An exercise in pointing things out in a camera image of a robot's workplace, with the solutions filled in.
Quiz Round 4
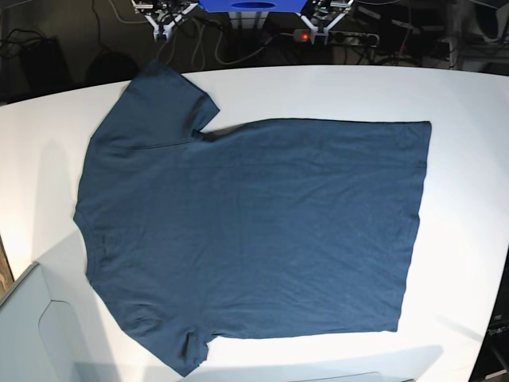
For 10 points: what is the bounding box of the dark blue T-shirt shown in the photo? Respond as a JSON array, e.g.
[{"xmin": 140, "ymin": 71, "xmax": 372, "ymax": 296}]
[{"xmin": 74, "ymin": 61, "xmax": 432, "ymax": 376}]

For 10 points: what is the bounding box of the blue box on stand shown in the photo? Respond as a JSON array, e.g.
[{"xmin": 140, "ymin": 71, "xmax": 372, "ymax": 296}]
[{"xmin": 199, "ymin": 0, "xmax": 307, "ymax": 13}]

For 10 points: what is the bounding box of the grey looped cable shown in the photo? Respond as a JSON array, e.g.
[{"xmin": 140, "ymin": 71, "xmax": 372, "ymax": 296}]
[{"xmin": 190, "ymin": 15, "xmax": 275, "ymax": 67}]

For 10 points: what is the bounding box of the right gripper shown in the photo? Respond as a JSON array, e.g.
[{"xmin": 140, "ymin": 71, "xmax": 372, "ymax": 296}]
[{"xmin": 133, "ymin": 0, "xmax": 197, "ymax": 41}]

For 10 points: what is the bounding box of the black power strip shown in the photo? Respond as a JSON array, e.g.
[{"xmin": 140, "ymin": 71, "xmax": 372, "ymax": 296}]
[{"xmin": 290, "ymin": 29, "xmax": 379, "ymax": 48}]

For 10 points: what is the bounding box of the grey plastic bin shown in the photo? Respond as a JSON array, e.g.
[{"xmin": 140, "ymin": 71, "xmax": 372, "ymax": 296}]
[{"xmin": 1, "ymin": 262, "xmax": 120, "ymax": 381}]

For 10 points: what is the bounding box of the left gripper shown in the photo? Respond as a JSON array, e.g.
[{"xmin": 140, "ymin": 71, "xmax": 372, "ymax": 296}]
[{"xmin": 300, "ymin": 0, "xmax": 354, "ymax": 44}]

